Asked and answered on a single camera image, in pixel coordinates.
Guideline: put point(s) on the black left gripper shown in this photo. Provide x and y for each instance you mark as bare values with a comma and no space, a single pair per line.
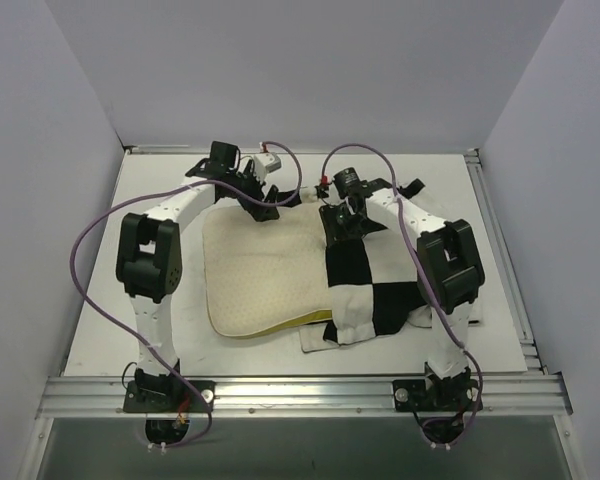
253,188

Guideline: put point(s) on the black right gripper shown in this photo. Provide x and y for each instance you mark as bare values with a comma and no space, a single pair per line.
340,218

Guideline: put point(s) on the black white checkered pillowcase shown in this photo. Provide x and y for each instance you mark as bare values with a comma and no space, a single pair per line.
372,285

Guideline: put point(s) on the cream quilted pillow yellow edge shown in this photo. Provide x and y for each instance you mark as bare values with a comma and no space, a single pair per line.
263,277

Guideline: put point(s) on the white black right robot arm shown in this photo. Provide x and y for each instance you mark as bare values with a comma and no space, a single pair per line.
445,254

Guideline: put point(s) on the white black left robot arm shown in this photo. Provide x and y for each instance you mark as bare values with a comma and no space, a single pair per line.
149,260

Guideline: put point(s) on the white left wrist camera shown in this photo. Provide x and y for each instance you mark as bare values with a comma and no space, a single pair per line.
265,163

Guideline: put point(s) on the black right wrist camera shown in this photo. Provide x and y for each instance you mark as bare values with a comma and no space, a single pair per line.
346,182

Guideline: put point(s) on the aluminium back frame rail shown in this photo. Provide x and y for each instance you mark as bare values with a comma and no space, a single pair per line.
157,149

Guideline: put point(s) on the aluminium frame rail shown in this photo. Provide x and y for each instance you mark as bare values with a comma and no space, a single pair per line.
532,394
157,149

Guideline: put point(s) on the aluminium right side rail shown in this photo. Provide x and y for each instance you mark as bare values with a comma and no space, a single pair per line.
504,265

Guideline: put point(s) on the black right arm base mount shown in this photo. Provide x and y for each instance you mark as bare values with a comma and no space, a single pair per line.
427,395

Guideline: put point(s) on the aluminium front frame rail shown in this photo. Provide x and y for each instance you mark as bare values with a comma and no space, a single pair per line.
532,394

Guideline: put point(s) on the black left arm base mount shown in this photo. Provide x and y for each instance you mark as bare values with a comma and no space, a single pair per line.
173,397

